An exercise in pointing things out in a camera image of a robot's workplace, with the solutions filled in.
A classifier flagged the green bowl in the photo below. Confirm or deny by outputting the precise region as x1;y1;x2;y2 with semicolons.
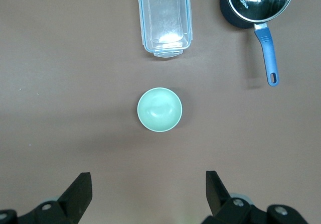
137;87;183;134

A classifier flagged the clear plastic food container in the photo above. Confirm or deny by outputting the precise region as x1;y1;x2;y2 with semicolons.
136;0;193;58

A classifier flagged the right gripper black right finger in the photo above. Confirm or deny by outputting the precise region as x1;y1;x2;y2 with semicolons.
202;170;310;224

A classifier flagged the dark saucepan with blue handle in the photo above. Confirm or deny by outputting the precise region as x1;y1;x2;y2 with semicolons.
220;0;294;87

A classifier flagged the brown table cloth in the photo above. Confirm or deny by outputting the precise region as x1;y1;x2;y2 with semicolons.
0;0;321;224

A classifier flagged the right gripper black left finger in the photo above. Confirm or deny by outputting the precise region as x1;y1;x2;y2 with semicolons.
0;172;93;224

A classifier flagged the glass lid with blue knob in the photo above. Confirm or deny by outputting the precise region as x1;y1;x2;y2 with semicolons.
227;0;294;24

